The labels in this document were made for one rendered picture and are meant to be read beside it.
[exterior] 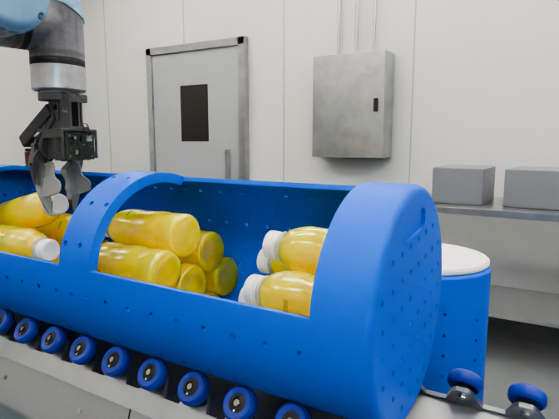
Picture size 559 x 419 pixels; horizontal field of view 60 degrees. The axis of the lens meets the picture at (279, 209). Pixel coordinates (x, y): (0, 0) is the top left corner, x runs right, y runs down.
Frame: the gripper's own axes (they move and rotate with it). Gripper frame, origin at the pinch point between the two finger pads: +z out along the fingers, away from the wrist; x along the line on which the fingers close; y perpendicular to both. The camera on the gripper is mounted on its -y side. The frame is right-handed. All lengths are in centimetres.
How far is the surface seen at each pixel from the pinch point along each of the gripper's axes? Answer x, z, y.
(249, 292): -6.4, 7.3, 47.4
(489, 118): 325, -31, 26
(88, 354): -10.1, 20.5, 20.3
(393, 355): -7, 11, 66
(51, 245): -3.8, 6.7, 3.0
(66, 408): -12.0, 29.3, 17.1
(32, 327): -9.6, 19.6, 5.1
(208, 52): 317, -99, -225
